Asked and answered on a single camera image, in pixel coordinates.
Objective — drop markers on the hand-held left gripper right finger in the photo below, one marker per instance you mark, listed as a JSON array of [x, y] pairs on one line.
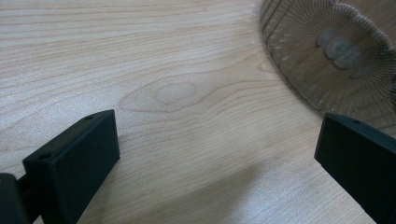
[[361, 165]]

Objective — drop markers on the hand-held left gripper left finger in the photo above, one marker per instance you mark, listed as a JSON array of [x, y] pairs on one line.
[[74, 165]]

